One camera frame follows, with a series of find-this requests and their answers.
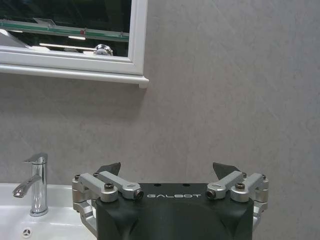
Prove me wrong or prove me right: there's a chrome basin faucet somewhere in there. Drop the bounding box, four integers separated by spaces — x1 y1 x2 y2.
12 153 49 217

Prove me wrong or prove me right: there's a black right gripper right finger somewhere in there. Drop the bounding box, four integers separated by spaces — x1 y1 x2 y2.
206 162 270 240

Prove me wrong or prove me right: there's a white framed wall mirror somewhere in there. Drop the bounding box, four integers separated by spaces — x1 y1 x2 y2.
0 0 150 89

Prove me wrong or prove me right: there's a white ceramic washbasin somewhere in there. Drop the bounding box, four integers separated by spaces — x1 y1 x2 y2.
0 183 98 240

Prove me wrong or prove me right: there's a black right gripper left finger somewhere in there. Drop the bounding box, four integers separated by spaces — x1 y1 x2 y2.
71 161 144 240

